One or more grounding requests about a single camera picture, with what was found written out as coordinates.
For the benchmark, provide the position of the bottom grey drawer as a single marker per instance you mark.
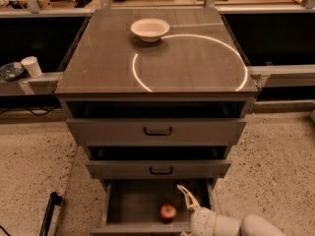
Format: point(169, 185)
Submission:
point(131, 207)

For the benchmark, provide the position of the middle grey drawer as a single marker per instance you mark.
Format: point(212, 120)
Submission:
point(157, 169)

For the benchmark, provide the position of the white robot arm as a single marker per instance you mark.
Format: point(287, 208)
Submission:
point(252, 225)

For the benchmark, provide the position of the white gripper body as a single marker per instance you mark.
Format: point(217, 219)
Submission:
point(203, 220)

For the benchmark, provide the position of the black bar on floor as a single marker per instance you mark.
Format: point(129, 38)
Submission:
point(53, 201)

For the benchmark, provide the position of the top grey drawer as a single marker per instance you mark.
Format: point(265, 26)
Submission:
point(156, 132)

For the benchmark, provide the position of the white paper bowl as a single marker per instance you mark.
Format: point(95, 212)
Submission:
point(150, 30)

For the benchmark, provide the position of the grey drawer cabinet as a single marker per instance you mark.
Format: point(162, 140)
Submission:
point(194, 71)

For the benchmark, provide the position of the white paper cup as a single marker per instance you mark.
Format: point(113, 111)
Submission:
point(32, 66)

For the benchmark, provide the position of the dark small plate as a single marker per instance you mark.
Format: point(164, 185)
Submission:
point(12, 71)

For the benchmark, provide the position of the grey drawer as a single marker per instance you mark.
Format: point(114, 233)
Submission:
point(157, 169)
point(131, 207)
point(156, 132)

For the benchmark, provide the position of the red apple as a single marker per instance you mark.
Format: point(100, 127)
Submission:
point(167, 212)

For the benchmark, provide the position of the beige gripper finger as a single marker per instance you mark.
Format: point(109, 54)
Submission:
point(190, 201)

